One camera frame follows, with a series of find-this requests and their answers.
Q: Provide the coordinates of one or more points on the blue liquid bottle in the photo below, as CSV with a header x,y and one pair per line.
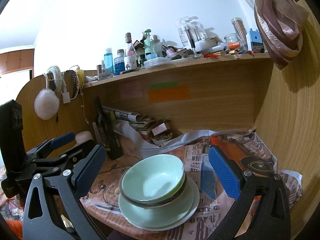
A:
x,y
108,60

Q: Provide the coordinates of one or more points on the dark wine bottle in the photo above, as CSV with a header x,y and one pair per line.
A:
x,y
105,128

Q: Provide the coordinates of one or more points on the vintage newspaper print mat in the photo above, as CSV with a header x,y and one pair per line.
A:
x,y
101,201

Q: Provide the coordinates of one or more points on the green sticky note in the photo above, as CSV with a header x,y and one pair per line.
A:
x,y
163,85

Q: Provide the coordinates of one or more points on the orange sticky note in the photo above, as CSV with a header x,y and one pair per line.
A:
x,y
169,94

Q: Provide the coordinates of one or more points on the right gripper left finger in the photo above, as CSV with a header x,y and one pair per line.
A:
x,y
53,209

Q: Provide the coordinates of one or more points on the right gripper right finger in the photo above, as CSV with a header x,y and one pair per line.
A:
x,y
272,217

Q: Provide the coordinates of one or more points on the pink sticky note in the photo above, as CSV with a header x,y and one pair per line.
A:
x,y
131,90

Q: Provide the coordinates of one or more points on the large white plate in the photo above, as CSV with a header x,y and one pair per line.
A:
x,y
190,212

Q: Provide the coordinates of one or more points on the mint green plate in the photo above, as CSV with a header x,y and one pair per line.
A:
x,y
165,212

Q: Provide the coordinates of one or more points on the wooden shelf board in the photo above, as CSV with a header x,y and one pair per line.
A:
x,y
239,58

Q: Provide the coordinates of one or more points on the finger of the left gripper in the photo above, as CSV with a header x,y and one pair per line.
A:
x,y
62,140
62,157

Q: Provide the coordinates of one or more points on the white fluffy earmuff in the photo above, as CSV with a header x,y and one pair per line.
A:
x,y
46,104

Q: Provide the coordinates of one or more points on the small mint green bowl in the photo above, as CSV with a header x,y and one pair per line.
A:
x,y
153,178

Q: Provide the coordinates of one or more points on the stack of papers and magazines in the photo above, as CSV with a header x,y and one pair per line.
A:
x,y
142,123

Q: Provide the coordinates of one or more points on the white black-dotted bowl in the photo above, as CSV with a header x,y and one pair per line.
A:
x,y
150,204

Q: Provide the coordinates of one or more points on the cream mug with handle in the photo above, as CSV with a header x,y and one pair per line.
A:
x,y
83,137

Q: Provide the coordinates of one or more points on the small white box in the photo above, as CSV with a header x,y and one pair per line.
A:
x,y
161,128

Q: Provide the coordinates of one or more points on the small bowl of coins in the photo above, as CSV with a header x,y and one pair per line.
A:
x,y
162,139

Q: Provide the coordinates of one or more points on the white crumpled paper sheet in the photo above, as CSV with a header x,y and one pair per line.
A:
x,y
147,149

